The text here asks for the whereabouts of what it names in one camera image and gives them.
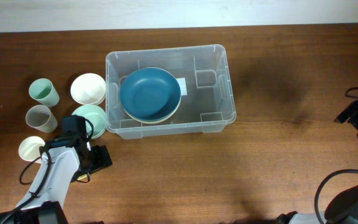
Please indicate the cream cup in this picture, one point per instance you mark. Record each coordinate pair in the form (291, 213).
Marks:
(29, 148)

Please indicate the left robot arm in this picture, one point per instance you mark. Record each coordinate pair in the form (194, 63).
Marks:
(64, 160)

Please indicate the mint green cup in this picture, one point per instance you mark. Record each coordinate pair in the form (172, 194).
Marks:
(43, 91)

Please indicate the cream large bowl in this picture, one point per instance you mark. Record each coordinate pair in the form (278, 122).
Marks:
(141, 120)

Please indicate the yellow small bowl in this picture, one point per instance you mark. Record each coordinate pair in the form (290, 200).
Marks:
(83, 178)

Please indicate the grey translucent cup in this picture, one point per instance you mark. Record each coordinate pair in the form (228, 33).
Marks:
(41, 118)

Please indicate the white small bowl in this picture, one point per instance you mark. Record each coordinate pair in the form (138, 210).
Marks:
(88, 89)

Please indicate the white label in bin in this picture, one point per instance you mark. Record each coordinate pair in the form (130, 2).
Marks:
(182, 84)

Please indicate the mint green small bowl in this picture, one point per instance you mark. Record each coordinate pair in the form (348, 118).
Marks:
(96, 115)

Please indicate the clear plastic storage bin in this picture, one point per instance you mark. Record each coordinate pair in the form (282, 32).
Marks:
(208, 106)

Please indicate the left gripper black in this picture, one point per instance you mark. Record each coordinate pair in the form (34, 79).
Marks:
(103, 158)

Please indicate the dark blue large bowl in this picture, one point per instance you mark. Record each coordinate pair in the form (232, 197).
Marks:
(149, 93)

